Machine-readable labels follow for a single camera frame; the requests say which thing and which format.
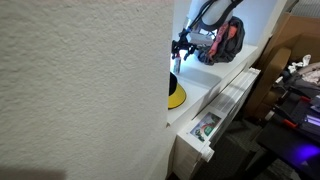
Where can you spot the white bottle with red cap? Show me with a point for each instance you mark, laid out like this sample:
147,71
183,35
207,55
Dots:
177,64

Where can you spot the black and yellow baseball cap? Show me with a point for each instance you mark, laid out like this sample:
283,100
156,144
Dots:
176,95

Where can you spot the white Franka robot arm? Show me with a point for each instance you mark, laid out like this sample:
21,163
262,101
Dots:
215,13

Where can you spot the colourful picture card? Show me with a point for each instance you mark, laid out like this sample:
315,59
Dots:
206,127

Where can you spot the black cluttered desk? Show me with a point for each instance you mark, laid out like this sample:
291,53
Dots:
293,133

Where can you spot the white ribbed radiator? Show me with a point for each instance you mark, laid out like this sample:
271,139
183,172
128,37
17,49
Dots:
226,100

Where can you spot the brown cardboard box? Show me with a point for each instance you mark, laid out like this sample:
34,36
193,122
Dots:
280,56

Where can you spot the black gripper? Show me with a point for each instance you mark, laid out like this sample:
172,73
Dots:
185,41

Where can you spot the dark grey clothes with orange band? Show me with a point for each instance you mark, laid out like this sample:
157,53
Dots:
230,43

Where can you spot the white crumpled cloth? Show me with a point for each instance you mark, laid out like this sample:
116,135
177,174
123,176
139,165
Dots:
300,63

